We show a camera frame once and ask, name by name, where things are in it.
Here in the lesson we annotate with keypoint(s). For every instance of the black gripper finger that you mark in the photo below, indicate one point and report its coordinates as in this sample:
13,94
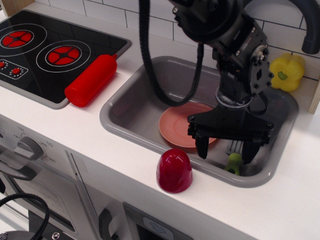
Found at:
249,151
202,144

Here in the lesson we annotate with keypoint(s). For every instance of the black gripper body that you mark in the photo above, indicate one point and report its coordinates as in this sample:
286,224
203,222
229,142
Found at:
223,123

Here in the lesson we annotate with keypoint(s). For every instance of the grey spatula green handle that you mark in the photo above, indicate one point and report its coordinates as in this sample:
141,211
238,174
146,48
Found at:
234,152

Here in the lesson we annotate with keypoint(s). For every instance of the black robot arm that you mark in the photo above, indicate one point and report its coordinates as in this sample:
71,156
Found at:
240,49

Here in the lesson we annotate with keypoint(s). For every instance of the pink plate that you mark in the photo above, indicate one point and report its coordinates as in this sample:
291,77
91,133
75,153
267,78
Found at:
173,125

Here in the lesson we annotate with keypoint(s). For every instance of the grey sink basin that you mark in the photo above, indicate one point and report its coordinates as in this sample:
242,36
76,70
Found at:
134,111

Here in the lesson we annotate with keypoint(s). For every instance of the dark red cup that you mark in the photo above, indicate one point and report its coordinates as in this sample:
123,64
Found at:
174,171

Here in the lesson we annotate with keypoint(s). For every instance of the yellow bell pepper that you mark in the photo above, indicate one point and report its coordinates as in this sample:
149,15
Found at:
287,71

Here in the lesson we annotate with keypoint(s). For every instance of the wooden side panel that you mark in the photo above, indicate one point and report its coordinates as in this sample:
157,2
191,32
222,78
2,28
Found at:
315,99

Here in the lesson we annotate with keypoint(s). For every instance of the dark grey faucet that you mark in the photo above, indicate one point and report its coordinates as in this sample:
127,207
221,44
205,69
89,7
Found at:
292,25

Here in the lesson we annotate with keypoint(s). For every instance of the red ketchup bottle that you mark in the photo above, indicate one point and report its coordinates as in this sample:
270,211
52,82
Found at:
81,91

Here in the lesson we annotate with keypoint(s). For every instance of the grey oven knob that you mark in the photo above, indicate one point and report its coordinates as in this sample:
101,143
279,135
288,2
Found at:
28,149

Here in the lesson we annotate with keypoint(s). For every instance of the black toy stove top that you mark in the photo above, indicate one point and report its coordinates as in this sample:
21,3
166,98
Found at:
40,55

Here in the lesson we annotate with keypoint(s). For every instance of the dark grey dishwasher handle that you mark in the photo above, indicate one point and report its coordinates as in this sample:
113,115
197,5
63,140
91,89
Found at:
104,220

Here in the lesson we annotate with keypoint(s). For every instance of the grey oven door handle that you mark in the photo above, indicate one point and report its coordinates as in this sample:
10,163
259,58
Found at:
17,167

